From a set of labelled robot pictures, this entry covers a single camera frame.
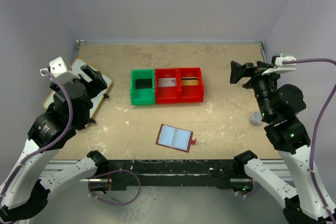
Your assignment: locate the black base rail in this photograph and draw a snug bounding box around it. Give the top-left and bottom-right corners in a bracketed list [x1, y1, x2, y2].
[76, 158, 266, 191]

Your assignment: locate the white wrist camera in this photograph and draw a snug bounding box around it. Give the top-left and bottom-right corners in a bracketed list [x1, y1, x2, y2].
[262, 52, 297, 76]
[39, 57, 80, 84]

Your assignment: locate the outer red plastic bin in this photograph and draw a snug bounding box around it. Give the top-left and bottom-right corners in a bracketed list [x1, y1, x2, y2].
[178, 68, 204, 103]

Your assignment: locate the middle red plastic bin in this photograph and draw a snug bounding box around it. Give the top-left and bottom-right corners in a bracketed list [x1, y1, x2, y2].
[154, 68, 181, 104]

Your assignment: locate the yellow-framed whiteboard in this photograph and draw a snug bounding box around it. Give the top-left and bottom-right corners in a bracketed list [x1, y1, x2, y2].
[46, 57, 113, 116]

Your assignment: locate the red plastic bin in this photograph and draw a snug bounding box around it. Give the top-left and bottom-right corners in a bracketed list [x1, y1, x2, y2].
[178, 68, 204, 103]
[154, 68, 181, 104]

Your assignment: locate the grey round object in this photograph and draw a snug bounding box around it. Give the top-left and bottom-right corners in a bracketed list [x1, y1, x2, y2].
[249, 112, 263, 126]

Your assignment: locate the white card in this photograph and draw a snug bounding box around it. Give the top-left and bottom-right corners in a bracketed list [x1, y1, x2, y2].
[157, 78, 176, 88]

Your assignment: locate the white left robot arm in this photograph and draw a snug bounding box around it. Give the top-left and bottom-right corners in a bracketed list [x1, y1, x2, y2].
[1, 65, 109, 223]

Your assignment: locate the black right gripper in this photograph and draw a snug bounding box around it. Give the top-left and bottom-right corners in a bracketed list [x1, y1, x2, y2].
[230, 60, 284, 120]

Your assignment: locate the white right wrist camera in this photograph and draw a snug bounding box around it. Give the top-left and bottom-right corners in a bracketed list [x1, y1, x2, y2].
[262, 52, 297, 76]

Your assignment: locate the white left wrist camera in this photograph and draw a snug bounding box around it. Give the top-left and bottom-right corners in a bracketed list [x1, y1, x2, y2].
[39, 57, 80, 84]

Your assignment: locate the red leather card holder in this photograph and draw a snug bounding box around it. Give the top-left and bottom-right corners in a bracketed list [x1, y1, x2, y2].
[155, 124, 196, 153]

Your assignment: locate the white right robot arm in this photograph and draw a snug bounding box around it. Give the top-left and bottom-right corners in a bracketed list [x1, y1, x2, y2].
[229, 61, 335, 223]

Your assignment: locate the black VIP card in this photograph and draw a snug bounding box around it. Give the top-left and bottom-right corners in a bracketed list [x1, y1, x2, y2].
[135, 79, 152, 90]

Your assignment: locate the green plastic bin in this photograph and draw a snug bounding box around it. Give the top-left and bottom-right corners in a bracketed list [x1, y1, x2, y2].
[130, 69, 155, 105]

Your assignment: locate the aluminium table frame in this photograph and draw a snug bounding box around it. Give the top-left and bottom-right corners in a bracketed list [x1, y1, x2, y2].
[18, 40, 321, 224]

